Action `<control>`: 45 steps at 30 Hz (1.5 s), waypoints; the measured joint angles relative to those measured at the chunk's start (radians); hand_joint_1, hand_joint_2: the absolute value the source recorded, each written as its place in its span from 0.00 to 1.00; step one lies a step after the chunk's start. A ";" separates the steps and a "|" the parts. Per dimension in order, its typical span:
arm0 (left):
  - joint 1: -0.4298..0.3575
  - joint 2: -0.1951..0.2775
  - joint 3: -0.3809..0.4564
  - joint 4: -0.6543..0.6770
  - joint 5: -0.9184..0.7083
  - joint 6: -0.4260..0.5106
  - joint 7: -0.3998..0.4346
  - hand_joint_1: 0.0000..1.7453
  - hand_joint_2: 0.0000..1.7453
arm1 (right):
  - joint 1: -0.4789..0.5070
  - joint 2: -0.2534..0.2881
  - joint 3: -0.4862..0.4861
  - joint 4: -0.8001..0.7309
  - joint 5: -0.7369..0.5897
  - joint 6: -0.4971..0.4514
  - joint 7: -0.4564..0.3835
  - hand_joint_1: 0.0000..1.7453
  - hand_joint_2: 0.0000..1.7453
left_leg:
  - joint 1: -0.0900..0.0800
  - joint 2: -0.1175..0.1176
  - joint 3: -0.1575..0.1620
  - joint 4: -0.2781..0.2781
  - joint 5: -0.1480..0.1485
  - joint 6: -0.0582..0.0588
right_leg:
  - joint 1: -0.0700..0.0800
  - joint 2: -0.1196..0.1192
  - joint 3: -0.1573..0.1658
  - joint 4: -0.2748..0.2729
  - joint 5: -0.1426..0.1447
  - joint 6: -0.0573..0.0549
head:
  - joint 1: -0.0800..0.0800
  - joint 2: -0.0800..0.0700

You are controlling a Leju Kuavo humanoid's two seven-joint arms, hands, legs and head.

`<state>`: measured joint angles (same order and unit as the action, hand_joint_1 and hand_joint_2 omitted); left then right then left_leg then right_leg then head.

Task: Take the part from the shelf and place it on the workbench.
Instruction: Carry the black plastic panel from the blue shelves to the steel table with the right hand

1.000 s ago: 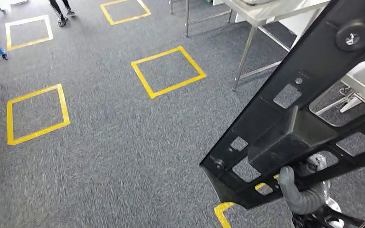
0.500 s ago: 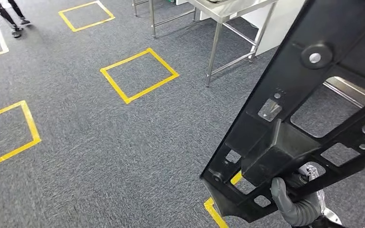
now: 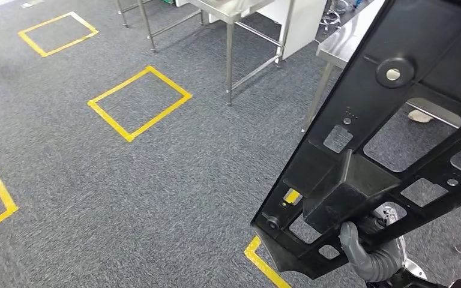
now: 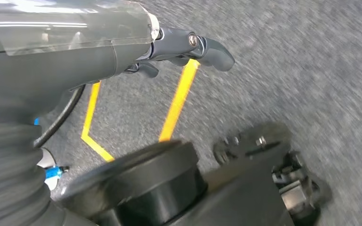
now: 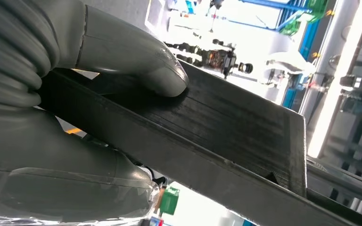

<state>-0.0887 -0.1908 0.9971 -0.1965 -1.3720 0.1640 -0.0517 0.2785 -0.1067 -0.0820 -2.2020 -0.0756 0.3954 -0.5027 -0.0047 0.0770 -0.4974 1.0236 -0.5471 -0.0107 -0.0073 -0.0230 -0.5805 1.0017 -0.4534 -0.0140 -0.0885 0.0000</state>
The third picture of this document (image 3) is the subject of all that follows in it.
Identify steel table frame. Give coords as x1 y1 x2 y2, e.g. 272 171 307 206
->
115 0 205 52

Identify white panel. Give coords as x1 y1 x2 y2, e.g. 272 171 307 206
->
208 0 328 61

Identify black right wrist camera bracket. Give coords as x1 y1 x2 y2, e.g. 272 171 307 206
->
389 268 454 288

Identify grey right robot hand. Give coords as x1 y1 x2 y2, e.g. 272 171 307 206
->
339 206 399 277

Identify steel side table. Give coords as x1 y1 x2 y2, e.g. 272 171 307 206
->
188 0 297 107

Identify stainless steel workbench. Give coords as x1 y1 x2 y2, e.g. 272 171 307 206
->
301 0 461 255

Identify black plastic frame part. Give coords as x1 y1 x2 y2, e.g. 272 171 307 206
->
250 0 461 280

